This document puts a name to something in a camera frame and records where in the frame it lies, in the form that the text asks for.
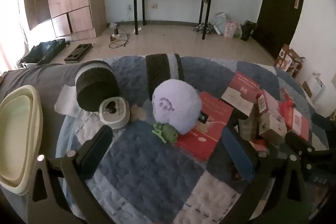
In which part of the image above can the black plush cylinder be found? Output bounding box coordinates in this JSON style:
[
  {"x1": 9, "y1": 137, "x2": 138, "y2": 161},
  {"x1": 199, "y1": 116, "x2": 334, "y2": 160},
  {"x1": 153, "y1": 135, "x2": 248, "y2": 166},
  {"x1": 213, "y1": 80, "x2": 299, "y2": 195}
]
[{"x1": 75, "y1": 61, "x2": 118, "y2": 111}]

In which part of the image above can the pale purple plush ball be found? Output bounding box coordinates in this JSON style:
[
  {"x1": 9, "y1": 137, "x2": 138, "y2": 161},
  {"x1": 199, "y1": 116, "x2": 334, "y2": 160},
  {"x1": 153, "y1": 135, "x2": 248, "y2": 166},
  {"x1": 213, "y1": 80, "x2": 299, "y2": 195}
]
[{"x1": 152, "y1": 79, "x2": 203, "y2": 135}]

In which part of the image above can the grey green bag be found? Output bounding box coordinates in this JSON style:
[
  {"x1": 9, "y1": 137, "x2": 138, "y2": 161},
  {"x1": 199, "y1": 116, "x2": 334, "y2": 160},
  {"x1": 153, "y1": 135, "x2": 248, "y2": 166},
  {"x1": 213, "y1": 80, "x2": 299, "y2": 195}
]
[{"x1": 213, "y1": 12, "x2": 231, "y2": 30}]

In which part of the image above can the black plastic bag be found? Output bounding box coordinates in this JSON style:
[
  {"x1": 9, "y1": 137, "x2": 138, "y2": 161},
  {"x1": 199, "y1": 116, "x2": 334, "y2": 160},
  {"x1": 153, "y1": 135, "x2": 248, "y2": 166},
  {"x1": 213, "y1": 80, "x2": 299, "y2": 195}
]
[{"x1": 240, "y1": 20, "x2": 258, "y2": 41}]

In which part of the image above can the black foam tray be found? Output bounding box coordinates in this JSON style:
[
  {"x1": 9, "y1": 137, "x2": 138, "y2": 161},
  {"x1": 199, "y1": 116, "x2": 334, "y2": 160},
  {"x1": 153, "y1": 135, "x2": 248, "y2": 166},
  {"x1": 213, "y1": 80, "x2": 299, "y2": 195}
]
[{"x1": 64, "y1": 43, "x2": 93, "y2": 63}]

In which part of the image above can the pink plastic bag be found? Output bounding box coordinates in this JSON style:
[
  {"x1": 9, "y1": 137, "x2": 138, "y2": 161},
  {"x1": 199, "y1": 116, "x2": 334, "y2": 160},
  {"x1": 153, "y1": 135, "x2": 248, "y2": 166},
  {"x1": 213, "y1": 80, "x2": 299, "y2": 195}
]
[{"x1": 223, "y1": 21, "x2": 238, "y2": 39}]

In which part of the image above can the red printed gift bag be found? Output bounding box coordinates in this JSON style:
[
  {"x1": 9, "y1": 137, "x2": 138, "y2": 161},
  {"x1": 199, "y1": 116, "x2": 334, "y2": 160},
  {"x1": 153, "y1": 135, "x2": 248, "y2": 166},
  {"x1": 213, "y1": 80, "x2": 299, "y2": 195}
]
[{"x1": 274, "y1": 44, "x2": 305, "y2": 77}]

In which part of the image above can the white paper bag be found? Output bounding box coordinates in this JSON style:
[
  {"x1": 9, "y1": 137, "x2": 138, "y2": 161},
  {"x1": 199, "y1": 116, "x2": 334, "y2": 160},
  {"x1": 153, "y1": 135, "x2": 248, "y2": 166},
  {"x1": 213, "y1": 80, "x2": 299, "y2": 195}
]
[{"x1": 301, "y1": 73, "x2": 326, "y2": 104}]

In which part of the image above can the checked cloth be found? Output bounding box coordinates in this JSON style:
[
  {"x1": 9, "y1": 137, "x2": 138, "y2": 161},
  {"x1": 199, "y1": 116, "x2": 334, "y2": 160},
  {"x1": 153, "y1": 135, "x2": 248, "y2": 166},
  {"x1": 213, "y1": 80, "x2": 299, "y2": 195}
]
[{"x1": 193, "y1": 23, "x2": 216, "y2": 35}]

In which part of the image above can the blue patchwork plush blanket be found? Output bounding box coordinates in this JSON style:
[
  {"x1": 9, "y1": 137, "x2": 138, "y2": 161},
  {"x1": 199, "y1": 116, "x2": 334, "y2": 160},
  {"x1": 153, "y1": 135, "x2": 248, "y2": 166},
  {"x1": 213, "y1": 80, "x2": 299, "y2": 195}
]
[{"x1": 56, "y1": 53, "x2": 332, "y2": 224}]

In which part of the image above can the striped beige box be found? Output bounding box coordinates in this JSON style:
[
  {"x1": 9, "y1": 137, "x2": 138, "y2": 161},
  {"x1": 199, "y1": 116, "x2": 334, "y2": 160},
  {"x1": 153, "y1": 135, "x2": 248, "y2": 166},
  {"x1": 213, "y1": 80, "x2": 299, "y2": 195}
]
[{"x1": 259, "y1": 111, "x2": 288, "y2": 146}]

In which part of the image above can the dark door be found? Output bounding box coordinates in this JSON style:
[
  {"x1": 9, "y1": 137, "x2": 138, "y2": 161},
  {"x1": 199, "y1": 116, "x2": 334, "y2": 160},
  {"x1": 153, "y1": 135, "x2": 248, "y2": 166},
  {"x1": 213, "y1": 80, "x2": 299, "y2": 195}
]
[{"x1": 251, "y1": 0, "x2": 307, "y2": 60}]

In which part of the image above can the large flat red box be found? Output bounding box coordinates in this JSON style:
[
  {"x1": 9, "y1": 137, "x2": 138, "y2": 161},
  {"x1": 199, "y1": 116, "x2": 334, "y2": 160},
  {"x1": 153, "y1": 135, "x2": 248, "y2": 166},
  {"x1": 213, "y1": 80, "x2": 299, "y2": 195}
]
[{"x1": 175, "y1": 91, "x2": 235, "y2": 163}]

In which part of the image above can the red patterned box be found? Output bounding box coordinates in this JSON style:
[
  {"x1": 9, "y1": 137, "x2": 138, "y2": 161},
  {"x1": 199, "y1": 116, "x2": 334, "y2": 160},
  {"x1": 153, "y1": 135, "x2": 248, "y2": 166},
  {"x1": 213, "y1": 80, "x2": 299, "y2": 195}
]
[{"x1": 279, "y1": 102, "x2": 311, "y2": 141}]

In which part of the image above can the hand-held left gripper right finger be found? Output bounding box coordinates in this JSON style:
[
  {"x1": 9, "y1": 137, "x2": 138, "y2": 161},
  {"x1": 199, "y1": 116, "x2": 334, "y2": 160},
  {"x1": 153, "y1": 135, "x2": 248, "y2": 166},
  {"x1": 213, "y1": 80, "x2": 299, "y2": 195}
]
[{"x1": 222, "y1": 126, "x2": 307, "y2": 224}]

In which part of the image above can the pink sheer curtain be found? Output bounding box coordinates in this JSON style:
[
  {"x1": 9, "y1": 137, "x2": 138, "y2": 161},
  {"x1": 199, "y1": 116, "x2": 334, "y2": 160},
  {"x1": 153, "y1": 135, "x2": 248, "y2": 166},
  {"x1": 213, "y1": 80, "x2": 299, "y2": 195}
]
[{"x1": 0, "y1": 0, "x2": 30, "y2": 73}]

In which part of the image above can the black carrying case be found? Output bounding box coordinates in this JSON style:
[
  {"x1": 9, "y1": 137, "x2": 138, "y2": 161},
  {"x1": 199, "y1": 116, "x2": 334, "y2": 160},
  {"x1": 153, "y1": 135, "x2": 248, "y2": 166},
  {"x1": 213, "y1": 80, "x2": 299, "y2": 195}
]
[{"x1": 17, "y1": 38, "x2": 67, "y2": 67}]

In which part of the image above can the cream plastic basin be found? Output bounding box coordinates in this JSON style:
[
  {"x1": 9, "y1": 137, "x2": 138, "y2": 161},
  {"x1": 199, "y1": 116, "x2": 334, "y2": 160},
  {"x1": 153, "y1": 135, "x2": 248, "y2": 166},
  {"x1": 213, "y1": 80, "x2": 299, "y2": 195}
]
[{"x1": 0, "y1": 85, "x2": 44, "y2": 196}]

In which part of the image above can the green plush toy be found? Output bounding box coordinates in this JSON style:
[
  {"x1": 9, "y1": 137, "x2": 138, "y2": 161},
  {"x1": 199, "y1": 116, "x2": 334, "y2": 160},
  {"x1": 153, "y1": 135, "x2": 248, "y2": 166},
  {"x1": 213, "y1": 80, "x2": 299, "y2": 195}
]
[{"x1": 152, "y1": 123, "x2": 179, "y2": 145}]

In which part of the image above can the white round container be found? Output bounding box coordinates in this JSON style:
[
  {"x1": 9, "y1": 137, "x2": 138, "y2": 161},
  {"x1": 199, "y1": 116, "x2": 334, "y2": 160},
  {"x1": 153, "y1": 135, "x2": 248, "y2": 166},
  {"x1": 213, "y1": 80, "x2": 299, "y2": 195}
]
[{"x1": 99, "y1": 97, "x2": 131, "y2": 130}]

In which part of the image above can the red and beige box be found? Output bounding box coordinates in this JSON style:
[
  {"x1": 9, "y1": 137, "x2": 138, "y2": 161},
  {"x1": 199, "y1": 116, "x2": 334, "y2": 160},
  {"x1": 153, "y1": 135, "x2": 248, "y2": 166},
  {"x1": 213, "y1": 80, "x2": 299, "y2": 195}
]
[{"x1": 221, "y1": 72, "x2": 261, "y2": 112}]

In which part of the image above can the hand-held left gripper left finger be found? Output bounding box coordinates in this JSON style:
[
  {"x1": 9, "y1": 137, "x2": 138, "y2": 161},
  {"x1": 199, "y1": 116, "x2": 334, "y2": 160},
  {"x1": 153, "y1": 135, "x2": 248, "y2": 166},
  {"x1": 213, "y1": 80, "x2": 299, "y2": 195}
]
[{"x1": 28, "y1": 124, "x2": 116, "y2": 224}]

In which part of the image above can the white cloth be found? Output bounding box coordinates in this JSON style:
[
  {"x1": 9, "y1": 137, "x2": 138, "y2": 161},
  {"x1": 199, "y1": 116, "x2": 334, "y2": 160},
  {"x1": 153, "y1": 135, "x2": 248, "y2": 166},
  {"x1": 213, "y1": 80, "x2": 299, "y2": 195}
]
[{"x1": 54, "y1": 83, "x2": 88, "y2": 117}]

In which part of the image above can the slim pink red box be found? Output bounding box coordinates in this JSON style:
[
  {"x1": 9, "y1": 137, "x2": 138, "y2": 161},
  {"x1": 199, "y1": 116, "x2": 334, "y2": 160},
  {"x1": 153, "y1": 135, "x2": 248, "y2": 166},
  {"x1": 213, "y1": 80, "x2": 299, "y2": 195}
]
[{"x1": 256, "y1": 90, "x2": 279, "y2": 115}]

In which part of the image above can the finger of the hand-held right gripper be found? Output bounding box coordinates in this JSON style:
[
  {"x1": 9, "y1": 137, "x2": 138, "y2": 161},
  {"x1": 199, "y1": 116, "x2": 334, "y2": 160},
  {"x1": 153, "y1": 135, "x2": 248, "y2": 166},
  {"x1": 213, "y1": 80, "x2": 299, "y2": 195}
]
[
  {"x1": 285, "y1": 131, "x2": 319, "y2": 159},
  {"x1": 312, "y1": 112, "x2": 336, "y2": 136}
]

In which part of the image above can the tangled floor cable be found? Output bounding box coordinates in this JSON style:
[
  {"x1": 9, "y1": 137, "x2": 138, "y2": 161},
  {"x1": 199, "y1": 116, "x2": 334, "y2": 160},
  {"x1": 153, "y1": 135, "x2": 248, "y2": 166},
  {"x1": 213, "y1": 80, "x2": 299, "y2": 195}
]
[{"x1": 109, "y1": 32, "x2": 131, "y2": 49}]

